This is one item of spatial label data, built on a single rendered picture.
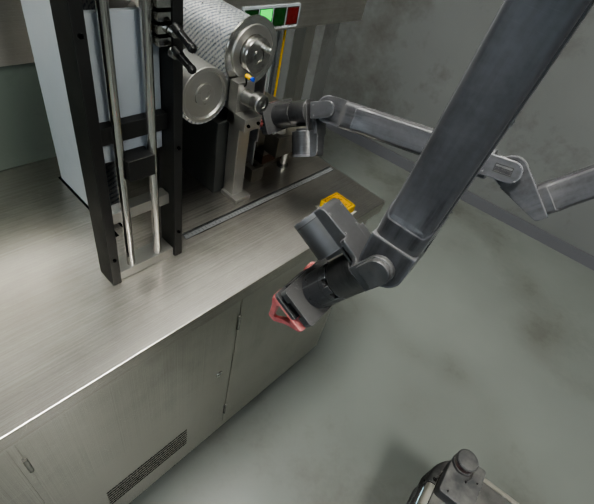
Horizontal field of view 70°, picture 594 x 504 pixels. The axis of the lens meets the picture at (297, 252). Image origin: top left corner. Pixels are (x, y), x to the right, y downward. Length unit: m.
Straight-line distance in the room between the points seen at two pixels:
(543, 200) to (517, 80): 0.49
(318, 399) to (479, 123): 1.54
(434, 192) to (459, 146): 0.05
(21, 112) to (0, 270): 0.39
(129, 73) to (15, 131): 0.53
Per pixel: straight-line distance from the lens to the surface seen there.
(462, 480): 1.59
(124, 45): 0.71
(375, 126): 0.91
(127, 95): 0.74
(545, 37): 0.39
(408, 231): 0.46
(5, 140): 1.21
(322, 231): 0.54
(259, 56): 1.00
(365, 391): 1.91
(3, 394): 0.83
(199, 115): 0.98
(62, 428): 0.92
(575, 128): 3.00
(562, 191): 0.87
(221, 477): 1.67
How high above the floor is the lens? 1.59
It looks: 43 degrees down
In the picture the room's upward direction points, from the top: 15 degrees clockwise
